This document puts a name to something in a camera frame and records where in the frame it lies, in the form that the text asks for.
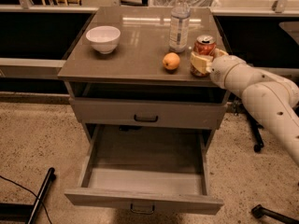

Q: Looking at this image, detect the black floor stand leg left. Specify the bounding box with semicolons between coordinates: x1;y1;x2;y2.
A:
26;167;56;224

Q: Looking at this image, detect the white ceramic bowl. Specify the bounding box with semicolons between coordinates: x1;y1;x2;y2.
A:
86;26;121;54

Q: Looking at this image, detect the black top drawer handle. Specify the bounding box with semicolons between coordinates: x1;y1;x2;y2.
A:
134;115;159;122

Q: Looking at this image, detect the closed grey top drawer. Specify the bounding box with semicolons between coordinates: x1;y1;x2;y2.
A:
69;97;226;130

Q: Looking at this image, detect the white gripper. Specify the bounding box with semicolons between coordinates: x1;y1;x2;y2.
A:
190;49;249;90

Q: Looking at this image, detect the black cable on floor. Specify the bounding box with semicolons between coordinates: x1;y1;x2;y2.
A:
0;175;54;224

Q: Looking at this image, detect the black middle drawer handle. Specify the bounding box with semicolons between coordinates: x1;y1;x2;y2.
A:
130;203;155;215

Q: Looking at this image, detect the open grey middle drawer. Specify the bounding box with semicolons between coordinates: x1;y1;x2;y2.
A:
65;125;223;215

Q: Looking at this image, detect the black drawer handle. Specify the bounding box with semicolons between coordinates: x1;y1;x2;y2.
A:
134;115;159;122
130;203;155;215

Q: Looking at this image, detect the clear plastic water bottle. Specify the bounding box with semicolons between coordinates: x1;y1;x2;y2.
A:
169;0;191;52

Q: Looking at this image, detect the black wheeled stand leg right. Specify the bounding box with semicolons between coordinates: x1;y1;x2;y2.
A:
247;114;264;153

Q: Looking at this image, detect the red coke can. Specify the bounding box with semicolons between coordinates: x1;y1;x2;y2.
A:
191;35;216;77

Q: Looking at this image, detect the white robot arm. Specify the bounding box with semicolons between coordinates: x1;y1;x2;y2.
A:
191;49;299;165

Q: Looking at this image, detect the orange fruit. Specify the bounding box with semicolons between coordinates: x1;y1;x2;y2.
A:
163;52;180;71

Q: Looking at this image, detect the black stand foot bottom right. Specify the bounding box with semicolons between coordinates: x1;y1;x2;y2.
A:
251;204;299;224

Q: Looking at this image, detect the grey drawer cabinet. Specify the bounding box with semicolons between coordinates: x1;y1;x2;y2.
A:
57;6;239;217

